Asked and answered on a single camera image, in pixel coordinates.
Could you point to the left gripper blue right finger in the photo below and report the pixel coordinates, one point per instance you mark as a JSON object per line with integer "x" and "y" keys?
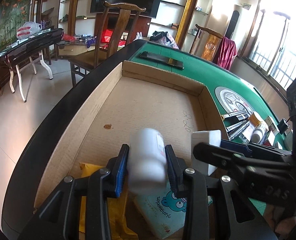
{"x": 175, "y": 169}

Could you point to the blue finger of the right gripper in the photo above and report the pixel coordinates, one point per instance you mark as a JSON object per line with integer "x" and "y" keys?
{"x": 220, "y": 157}
{"x": 255, "y": 151}

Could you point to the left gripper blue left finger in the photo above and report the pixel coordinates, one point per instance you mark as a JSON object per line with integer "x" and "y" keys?
{"x": 118, "y": 171}

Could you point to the small white pill bottle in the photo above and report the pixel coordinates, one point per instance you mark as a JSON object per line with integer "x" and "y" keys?
{"x": 258, "y": 133}

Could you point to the white rounded plastic case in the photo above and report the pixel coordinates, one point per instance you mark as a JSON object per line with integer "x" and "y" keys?
{"x": 213, "y": 138}

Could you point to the yellow round tin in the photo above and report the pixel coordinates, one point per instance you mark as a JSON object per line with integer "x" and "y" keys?
{"x": 255, "y": 119}

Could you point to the large white pill bottle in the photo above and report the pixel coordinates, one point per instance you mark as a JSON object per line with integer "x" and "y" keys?
{"x": 146, "y": 163}

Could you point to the teal tissue pack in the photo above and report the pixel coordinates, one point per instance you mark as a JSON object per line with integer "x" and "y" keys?
{"x": 163, "y": 212}

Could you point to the cardboard tray box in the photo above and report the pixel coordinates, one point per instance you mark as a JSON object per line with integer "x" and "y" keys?
{"x": 131, "y": 97}

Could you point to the white red long box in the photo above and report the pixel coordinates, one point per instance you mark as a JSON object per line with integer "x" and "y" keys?
{"x": 269, "y": 139}

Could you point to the black marker blue cap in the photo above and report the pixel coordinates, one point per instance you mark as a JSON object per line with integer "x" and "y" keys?
{"x": 239, "y": 130}

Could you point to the black marker green cap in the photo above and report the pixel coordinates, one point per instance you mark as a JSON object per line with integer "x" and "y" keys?
{"x": 236, "y": 126}

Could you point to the white cube box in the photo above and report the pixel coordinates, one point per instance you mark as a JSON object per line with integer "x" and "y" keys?
{"x": 272, "y": 126}

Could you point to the black marker yellow cap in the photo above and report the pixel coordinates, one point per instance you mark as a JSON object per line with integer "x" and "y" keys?
{"x": 231, "y": 114}

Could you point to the black cylinder motor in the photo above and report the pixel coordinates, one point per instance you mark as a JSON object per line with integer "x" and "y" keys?
{"x": 283, "y": 125}

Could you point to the round mahjong table centre panel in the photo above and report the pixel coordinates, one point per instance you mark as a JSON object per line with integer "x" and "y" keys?
{"x": 231, "y": 101}

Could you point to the red cloth on chair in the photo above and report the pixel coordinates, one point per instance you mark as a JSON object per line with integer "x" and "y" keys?
{"x": 225, "y": 54}

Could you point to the black smartphone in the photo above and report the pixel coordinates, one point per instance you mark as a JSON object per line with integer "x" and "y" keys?
{"x": 162, "y": 59}

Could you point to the wooden chair near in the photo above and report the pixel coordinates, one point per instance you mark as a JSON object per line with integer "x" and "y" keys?
{"x": 84, "y": 63}

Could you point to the wooden chair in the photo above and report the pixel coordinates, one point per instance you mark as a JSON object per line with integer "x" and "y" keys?
{"x": 213, "y": 40}
{"x": 84, "y": 63}

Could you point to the wooden chair far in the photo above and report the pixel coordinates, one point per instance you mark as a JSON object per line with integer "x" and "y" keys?
{"x": 213, "y": 40}

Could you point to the pile of clothes bags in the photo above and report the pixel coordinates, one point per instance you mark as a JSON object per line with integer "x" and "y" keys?
{"x": 163, "y": 38}

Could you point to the black glass side table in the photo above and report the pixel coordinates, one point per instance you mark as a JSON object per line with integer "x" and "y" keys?
{"x": 27, "y": 52}

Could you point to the white red plastic bag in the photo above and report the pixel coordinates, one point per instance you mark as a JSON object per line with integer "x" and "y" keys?
{"x": 28, "y": 29}

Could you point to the floral wall painting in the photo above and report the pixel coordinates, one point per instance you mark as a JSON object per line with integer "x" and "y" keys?
{"x": 13, "y": 14}

